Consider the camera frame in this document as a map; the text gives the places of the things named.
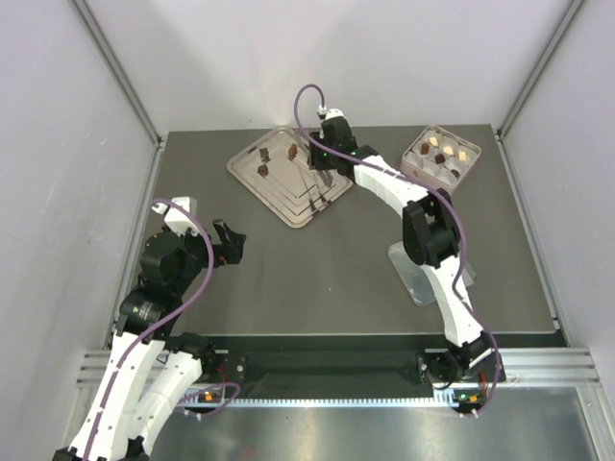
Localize metal tongs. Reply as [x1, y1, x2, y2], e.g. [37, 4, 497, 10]
[297, 167, 332, 214]

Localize silver tin lid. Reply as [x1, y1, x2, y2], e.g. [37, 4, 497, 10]
[387, 242, 461, 306]

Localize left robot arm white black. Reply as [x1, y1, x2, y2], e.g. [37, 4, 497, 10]
[53, 197, 246, 460]

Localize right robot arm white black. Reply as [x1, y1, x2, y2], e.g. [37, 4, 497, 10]
[307, 109, 503, 382]

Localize pink chocolate tin box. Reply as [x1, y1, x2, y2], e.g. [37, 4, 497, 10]
[400, 125, 481, 195]

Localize silver metal tray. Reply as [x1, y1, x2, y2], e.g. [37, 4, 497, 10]
[227, 127, 353, 229]

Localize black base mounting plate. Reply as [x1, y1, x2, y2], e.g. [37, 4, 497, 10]
[162, 335, 505, 390]

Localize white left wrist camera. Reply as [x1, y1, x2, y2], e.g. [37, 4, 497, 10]
[151, 196, 200, 236]

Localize aluminium frame rail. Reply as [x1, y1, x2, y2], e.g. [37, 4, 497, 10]
[71, 349, 604, 409]

